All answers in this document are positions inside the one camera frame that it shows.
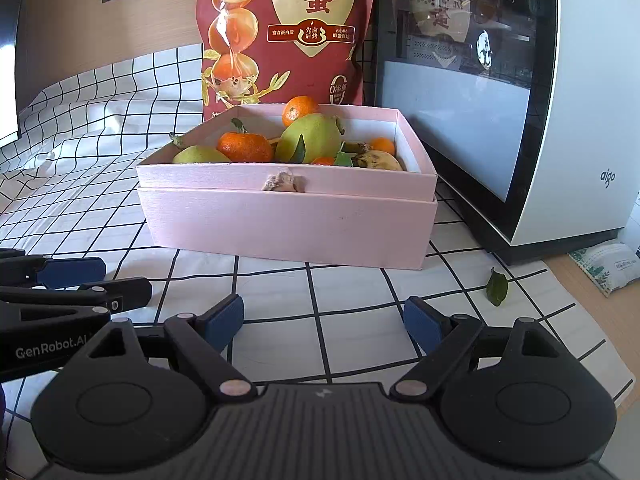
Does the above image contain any black-framed monitor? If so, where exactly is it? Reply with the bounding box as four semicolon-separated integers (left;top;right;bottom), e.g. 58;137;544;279
0;0;27;149

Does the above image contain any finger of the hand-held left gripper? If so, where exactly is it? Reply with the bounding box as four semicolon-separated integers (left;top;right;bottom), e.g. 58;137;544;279
0;276;153;332
0;249;107;291

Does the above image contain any pink cardboard box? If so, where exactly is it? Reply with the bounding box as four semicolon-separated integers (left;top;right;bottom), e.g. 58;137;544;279
136;104;440;272

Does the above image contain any brown-spotted banana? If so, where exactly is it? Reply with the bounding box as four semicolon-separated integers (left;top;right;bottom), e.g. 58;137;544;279
350;143;405;172

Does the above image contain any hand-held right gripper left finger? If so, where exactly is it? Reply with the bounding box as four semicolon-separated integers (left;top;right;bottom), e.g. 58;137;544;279
75;294;258;403

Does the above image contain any large leafy tangerine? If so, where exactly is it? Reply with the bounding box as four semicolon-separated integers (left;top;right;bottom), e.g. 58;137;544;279
216;119;275;164

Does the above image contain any white leaf-print packet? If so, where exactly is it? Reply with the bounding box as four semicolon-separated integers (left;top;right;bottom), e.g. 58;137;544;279
568;240;640;299

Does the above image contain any loose green leaf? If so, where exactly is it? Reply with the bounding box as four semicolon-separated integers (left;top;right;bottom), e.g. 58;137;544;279
485;267;510;308

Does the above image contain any white black-checked tablecloth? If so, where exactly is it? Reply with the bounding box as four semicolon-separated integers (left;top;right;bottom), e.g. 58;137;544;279
0;42;634;480

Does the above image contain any red printed snack bag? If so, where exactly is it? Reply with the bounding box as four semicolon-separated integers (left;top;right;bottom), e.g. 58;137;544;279
196;0;382;122

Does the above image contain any white glass-panel computer case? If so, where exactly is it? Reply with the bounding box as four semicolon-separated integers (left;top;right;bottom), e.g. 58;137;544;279
372;0;640;267

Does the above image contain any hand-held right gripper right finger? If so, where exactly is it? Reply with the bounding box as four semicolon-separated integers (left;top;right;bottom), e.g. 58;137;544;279
389;296;571;403

